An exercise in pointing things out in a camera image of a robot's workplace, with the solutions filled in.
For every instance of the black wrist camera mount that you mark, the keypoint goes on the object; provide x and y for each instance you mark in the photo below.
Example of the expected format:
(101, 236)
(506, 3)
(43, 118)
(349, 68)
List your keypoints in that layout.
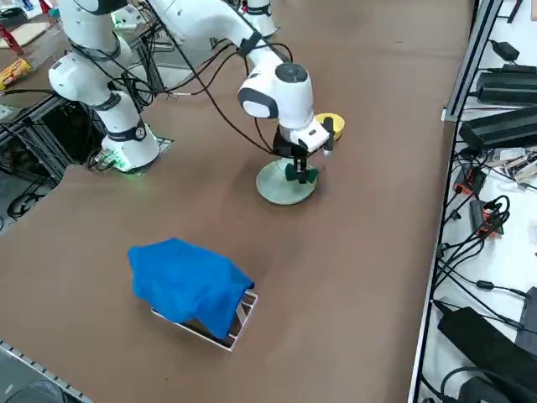
(329, 134)

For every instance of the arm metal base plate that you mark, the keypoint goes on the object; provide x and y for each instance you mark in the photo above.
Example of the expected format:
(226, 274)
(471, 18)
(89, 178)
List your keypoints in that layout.
(164, 142)

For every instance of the brown cardboard sheet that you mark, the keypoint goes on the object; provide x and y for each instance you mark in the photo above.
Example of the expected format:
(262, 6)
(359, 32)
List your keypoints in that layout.
(29, 33)

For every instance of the white and green box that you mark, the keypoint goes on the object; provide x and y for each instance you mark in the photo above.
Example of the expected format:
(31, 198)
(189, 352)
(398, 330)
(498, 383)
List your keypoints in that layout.
(126, 19)

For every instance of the blue cloth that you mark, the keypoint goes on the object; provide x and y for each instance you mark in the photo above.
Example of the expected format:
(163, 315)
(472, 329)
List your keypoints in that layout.
(184, 281)

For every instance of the black adapter with orange plug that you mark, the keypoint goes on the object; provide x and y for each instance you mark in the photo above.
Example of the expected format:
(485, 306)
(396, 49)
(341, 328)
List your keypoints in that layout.
(476, 214)

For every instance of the aluminium post with white bracket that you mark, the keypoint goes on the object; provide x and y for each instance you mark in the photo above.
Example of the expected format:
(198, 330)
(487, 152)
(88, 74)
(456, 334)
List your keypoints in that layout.
(469, 63)

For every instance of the orange and black power strip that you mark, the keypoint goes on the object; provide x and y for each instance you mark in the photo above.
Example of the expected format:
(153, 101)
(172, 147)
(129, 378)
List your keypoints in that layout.
(472, 178)

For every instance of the large black power adapter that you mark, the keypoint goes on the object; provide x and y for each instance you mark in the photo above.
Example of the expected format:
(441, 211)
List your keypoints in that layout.
(499, 128)
(507, 88)

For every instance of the pale green plate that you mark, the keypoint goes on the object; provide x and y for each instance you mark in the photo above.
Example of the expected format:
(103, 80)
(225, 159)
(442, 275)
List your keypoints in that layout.
(277, 189)

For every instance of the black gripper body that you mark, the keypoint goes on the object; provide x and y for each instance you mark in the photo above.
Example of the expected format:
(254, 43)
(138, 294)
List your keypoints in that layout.
(285, 149)

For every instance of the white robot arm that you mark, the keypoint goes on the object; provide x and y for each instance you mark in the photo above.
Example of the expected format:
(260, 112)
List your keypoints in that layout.
(260, 21)
(201, 25)

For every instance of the grey slotted rail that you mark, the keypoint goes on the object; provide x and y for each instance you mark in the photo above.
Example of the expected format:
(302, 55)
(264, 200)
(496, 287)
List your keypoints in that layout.
(33, 363)

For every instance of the aluminium table edge rail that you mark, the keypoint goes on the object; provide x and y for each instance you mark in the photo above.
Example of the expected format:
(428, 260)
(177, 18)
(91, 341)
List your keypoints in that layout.
(436, 252)

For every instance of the small yellow dish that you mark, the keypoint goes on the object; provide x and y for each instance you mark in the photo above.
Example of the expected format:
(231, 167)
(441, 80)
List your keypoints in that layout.
(339, 126)

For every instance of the aluminium frame rack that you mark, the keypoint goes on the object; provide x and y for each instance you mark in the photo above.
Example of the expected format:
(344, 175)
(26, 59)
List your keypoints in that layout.
(230, 346)

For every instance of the small black power adapter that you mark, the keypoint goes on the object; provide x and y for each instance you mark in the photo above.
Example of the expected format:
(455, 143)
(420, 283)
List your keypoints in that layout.
(507, 51)

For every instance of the yellow snack packet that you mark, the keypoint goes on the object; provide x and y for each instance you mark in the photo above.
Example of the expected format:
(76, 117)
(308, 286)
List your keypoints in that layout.
(17, 73)

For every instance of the green and yellow sponge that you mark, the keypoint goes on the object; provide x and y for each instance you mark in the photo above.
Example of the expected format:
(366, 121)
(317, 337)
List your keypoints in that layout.
(312, 176)

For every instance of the red clamp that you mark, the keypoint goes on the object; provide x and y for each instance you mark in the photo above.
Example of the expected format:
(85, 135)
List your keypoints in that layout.
(5, 31)

